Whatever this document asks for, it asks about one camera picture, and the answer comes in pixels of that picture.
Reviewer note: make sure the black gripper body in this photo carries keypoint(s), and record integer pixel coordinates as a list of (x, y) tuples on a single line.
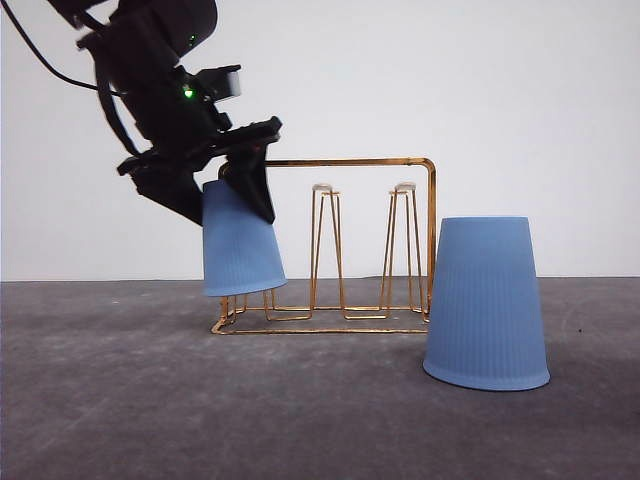
[(170, 113)]

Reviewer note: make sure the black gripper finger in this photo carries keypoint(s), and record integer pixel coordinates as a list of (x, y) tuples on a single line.
[(167, 182), (246, 169)]

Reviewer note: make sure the blue ribbed plastic cup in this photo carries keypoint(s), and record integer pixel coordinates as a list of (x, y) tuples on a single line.
[(241, 252), (485, 329)]

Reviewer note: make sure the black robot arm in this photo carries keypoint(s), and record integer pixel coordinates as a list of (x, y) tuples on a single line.
[(138, 45)]

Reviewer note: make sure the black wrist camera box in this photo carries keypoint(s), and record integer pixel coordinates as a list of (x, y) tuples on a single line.
[(219, 83)]

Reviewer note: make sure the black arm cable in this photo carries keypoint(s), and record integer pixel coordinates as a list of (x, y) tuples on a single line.
[(43, 57)]

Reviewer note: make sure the gold wire cup rack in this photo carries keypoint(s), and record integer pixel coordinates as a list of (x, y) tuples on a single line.
[(403, 298)]

